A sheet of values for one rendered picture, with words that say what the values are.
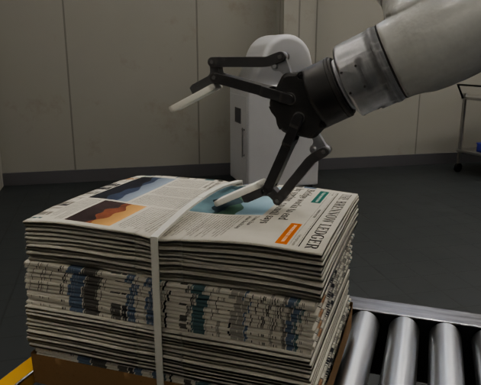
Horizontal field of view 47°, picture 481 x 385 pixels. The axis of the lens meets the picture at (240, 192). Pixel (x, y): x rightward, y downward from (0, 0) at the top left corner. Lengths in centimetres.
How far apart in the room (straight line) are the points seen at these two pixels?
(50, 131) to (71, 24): 99
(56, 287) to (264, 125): 408
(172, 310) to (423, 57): 39
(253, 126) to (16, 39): 226
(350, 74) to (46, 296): 46
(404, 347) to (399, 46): 47
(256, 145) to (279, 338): 415
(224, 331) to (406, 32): 37
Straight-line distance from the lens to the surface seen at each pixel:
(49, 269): 73
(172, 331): 66
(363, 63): 62
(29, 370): 82
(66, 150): 550
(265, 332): 62
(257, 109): 469
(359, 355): 86
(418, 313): 100
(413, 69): 62
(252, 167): 475
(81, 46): 541
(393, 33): 63
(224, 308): 63
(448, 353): 90
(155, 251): 63
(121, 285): 67
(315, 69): 65
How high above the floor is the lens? 123
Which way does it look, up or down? 14 degrees down
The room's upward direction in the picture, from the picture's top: straight up
